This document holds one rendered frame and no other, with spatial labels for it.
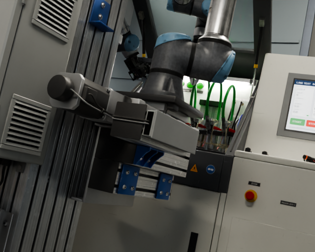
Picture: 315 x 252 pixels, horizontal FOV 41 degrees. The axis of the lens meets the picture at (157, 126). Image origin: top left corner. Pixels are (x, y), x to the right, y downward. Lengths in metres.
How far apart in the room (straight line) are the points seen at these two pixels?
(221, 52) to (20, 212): 0.78
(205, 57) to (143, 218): 0.85
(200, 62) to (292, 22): 2.86
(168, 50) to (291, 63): 1.02
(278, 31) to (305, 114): 2.14
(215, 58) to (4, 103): 0.69
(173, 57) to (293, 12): 2.94
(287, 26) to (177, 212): 2.68
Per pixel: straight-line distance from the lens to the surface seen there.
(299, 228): 1.80
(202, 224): 1.85
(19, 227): 1.17
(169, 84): 1.35
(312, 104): 2.15
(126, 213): 1.96
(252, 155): 1.82
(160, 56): 1.38
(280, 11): 4.27
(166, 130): 1.05
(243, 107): 2.42
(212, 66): 1.38
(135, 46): 1.93
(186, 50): 1.38
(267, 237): 1.80
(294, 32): 4.14
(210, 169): 1.84
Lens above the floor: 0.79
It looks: 7 degrees up
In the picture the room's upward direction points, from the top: 12 degrees clockwise
